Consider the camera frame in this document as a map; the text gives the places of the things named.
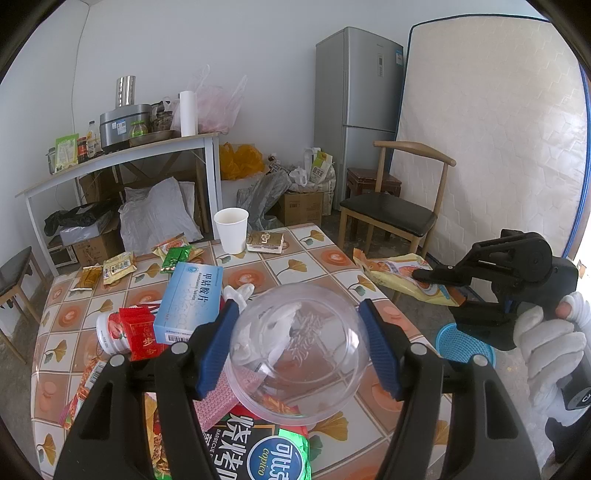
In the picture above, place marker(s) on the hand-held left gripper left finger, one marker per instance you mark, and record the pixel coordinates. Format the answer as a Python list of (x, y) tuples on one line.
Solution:
[(217, 350)]

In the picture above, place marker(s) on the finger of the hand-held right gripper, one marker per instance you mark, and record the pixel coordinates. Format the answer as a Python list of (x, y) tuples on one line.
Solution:
[(489, 270), (489, 323)]

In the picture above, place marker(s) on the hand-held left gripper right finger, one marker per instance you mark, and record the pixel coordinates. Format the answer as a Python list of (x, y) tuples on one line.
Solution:
[(376, 350)]

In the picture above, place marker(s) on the blue plastic basket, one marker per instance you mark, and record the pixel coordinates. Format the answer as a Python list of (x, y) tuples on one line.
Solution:
[(461, 350)]

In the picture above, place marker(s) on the clear plastic bowl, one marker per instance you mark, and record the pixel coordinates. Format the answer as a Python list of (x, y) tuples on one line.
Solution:
[(300, 355)]

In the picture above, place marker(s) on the yellow snack bag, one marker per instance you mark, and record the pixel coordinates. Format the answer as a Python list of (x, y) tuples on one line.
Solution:
[(397, 277)]

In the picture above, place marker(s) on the green chip bag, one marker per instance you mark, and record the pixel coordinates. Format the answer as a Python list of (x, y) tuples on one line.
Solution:
[(258, 454)]

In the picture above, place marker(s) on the person's right hand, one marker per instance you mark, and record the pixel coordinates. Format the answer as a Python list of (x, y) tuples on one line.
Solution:
[(547, 350)]

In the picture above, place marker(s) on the pink mesh cloth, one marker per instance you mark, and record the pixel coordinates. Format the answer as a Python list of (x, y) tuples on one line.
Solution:
[(217, 408)]

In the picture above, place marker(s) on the blue white medicine box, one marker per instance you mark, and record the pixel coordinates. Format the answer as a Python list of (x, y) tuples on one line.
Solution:
[(189, 300)]

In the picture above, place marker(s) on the white crumpled tissue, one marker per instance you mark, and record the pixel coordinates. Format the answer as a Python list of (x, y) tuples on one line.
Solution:
[(238, 295)]

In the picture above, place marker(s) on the red packet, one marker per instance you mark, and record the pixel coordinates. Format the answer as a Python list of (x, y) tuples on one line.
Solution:
[(143, 332)]

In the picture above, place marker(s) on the green small packet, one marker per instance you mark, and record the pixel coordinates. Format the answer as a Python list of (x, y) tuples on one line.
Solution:
[(178, 259)]

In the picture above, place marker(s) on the white strawberry yogurt bottle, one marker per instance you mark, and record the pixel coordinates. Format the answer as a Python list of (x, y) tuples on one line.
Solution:
[(108, 330)]

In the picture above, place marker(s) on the orange small packet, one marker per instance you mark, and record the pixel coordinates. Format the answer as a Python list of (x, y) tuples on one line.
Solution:
[(168, 244)]

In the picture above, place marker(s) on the wooden chair dark seat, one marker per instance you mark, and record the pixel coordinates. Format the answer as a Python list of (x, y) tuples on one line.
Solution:
[(388, 210), (14, 272)]

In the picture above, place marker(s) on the golden brown box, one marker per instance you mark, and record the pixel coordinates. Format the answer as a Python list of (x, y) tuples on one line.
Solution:
[(264, 241)]

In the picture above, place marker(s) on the white paper cup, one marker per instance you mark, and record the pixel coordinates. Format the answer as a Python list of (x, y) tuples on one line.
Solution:
[(231, 230)]

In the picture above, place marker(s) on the yellow small packet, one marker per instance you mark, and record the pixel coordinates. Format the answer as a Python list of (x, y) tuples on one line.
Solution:
[(119, 267)]

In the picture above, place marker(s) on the white mattress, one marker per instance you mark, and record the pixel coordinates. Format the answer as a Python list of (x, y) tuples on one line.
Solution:
[(498, 129)]

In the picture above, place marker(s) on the orange snack packet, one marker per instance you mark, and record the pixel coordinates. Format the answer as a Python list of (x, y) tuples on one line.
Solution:
[(81, 397)]

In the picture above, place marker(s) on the white pillow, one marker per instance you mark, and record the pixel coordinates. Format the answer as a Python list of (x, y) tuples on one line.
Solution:
[(157, 217)]

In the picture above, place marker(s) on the cardboard box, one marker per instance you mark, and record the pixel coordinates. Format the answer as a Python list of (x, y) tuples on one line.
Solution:
[(300, 210), (97, 249)]

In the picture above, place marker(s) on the grey plastic bag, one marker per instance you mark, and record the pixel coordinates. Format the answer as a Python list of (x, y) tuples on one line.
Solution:
[(261, 196)]

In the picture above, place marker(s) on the yellow plastic bag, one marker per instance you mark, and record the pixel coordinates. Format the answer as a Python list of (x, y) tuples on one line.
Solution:
[(240, 161)]

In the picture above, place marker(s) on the white plastic bag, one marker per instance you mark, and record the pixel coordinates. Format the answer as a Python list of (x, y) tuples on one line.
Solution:
[(298, 176)]

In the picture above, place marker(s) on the green white rice bag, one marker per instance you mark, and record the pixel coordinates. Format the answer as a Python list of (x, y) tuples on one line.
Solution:
[(322, 166)]

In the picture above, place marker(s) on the black bag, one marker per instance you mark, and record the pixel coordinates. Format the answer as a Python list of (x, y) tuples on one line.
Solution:
[(78, 214)]

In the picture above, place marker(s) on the white side table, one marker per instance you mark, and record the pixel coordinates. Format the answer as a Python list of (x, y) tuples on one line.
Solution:
[(138, 154)]

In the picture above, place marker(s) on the metal pan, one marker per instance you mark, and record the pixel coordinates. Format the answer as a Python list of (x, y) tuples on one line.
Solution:
[(154, 137)]

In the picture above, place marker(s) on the silver refrigerator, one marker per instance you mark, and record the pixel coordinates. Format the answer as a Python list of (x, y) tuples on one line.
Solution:
[(355, 92)]

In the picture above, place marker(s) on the green lid jar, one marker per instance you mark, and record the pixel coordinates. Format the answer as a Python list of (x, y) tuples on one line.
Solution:
[(138, 129)]

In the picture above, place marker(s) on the paper towel roll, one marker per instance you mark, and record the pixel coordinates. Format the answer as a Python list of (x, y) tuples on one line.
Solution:
[(188, 113)]

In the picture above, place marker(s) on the dark sauce jar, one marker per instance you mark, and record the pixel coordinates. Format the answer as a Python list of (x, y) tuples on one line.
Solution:
[(82, 150)]

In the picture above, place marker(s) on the grey rice cooker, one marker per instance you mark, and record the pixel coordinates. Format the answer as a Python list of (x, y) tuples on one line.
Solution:
[(120, 127)]

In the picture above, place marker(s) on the clear bottle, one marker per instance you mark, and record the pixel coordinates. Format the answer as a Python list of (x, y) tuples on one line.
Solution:
[(93, 138)]

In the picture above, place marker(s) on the pink plastic bag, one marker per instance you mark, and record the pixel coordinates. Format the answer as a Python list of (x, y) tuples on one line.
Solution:
[(217, 104)]

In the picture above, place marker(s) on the green seasoning bag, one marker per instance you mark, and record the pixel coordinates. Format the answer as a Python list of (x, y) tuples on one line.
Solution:
[(67, 154)]

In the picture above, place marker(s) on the grey metal pot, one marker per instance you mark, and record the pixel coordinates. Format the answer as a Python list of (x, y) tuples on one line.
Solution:
[(50, 161)]

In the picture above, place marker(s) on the steel cylinder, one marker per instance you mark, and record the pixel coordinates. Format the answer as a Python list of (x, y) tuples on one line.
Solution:
[(126, 91)]

